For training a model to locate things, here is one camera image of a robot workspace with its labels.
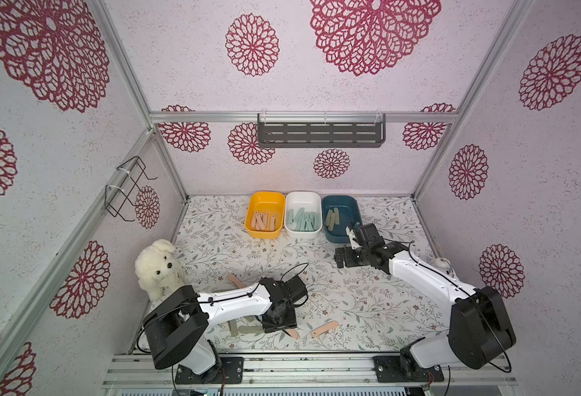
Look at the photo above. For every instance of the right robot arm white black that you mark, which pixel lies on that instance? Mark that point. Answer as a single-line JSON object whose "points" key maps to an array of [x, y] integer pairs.
{"points": [[480, 329]]}

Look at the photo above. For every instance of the olive fruit knife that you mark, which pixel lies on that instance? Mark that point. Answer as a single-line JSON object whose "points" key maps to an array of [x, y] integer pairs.
{"points": [[336, 216], [328, 220], [251, 329], [332, 222], [233, 328]]}

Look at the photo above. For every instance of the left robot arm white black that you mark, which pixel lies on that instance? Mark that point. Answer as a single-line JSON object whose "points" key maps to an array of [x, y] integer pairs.
{"points": [[176, 330]]}

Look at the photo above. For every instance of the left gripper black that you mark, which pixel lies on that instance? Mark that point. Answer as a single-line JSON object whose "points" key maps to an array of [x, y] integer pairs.
{"points": [[291, 322]]}

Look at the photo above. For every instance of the grey wall shelf rack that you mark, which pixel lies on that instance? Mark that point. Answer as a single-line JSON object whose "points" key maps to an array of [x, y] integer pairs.
{"points": [[299, 134]]}

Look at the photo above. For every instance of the white plastic storage box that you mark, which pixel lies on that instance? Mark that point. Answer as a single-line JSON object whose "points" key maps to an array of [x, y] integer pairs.
{"points": [[311, 202]]}

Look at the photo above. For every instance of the white twin-bell alarm clock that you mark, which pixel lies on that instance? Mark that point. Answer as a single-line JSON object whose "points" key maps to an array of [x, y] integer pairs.
{"points": [[443, 264]]}

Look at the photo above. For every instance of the white plush teddy bear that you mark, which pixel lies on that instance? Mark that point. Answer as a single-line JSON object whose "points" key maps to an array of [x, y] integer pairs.
{"points": [[158, 269]]}

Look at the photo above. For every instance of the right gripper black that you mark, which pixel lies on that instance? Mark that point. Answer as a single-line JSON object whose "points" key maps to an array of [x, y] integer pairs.
{"points": [[352, 255]]}

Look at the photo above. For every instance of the dark teal storage box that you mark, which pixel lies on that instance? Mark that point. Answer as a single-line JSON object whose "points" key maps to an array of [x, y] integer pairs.
{"points": [[349, 214]]}

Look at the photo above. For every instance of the floral patterned table mat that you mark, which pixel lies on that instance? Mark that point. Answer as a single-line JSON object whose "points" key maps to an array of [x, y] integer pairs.
{"points": [[375, 312]]}

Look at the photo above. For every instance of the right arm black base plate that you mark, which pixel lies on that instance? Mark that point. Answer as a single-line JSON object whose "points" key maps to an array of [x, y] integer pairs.
{"points": [[396, 369]]}

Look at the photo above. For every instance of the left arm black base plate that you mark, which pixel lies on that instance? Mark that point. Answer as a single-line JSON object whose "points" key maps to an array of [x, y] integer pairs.
{"points": [[227, 370]]}

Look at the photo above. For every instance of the yellow plastic storage box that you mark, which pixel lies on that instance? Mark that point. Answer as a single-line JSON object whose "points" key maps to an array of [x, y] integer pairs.
{"points": [[269, 202]]}

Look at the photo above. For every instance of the black wire wall rack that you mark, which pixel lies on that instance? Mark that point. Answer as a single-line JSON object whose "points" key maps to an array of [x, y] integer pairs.
{"points": [[118, 196]]}

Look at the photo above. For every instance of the aluminium front rail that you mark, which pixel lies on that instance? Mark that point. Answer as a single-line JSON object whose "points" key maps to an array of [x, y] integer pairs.
{"points": [[299, 369]]}

